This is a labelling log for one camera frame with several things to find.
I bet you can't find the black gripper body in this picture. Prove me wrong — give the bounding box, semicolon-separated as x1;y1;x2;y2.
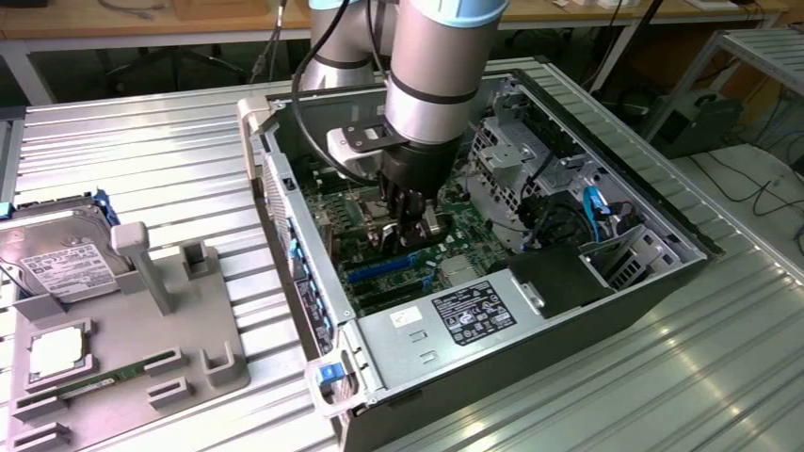
377;137;465;200

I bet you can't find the green graphics card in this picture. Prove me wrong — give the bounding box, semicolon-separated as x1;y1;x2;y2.
376;201;454;250

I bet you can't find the CPU socket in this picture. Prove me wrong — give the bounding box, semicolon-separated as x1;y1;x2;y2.
349;190;394;232

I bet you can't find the green motherboard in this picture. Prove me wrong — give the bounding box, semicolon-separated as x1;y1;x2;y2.
300;159;516;316

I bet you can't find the blue expansion slot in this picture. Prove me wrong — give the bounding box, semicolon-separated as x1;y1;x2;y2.
344;251;424;286

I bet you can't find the grey metal disk bay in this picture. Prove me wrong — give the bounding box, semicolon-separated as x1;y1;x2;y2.
466;77;604;246

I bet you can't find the silver chipset heatsink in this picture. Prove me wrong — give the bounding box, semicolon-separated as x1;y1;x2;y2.
438;256;486;284

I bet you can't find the black plastic shroud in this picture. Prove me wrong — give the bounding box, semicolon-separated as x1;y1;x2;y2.
508;244;618;322

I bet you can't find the grey power supply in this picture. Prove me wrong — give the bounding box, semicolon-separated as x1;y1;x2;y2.
354;270;548;395

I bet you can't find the blue case latch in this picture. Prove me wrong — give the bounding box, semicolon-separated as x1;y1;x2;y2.
316;362;345;388

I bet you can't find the open black PC case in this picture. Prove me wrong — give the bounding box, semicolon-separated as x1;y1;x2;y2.
236;68;724;452

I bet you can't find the black chair base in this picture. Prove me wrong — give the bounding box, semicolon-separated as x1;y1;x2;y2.
104;44;248;91

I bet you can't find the black floor device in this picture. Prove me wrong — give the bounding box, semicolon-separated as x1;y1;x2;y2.
652;91;746;159

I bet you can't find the grey parts rack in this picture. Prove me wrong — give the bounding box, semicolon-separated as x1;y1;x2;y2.
0;220;252;452

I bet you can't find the silver hard disk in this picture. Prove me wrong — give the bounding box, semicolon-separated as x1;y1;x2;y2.
0;200;124;305

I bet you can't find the wooden desk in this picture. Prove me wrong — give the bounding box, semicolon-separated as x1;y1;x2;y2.
0;0;790;95

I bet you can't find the plain green RAM stick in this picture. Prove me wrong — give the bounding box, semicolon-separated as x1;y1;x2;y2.
14;361;153;409

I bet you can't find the metal slat side table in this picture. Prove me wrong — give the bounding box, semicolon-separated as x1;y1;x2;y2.
664;25;804;142

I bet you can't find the silver CPU chip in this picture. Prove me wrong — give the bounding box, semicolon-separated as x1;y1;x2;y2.
28;327;88;379

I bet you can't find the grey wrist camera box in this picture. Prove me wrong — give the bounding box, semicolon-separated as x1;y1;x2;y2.
324;120;409;184

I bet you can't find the black wire bundle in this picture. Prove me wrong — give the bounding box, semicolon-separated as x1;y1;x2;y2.
518;193;597;253

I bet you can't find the black camera cable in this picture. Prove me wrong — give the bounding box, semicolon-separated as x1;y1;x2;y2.
290;0;380;186

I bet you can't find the blue wire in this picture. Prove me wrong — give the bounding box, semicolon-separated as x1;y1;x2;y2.
582;186;614;247

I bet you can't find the black disk wire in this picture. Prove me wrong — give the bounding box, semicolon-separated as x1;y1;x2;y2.
0;263;32;299

